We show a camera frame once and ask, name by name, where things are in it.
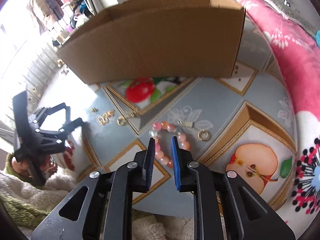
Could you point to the brown cardboard box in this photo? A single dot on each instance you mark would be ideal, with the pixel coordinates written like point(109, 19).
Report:
point(157, 38)

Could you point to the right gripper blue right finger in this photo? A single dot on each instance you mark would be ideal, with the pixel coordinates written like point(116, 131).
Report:
point(225, 206)

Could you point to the silver rhinestone earring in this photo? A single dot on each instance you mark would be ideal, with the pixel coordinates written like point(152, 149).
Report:
point(186, 123)
point(131, 114)

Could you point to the gold chain earring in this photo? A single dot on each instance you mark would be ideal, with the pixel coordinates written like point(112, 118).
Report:
point(106, 117)

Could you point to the pink floral blanket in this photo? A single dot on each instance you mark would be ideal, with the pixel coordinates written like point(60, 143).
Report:
point(297, 56)

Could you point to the left hand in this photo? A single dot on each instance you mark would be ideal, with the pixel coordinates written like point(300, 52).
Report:
point(22, 167)

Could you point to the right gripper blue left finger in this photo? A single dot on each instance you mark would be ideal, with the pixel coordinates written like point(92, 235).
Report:
point(100, 206)

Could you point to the fruit pattern tablecloth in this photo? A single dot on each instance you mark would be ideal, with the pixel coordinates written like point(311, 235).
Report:
point(245, 123)

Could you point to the gold hoop earring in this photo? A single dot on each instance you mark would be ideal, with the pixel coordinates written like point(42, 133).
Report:
point(121, 121)

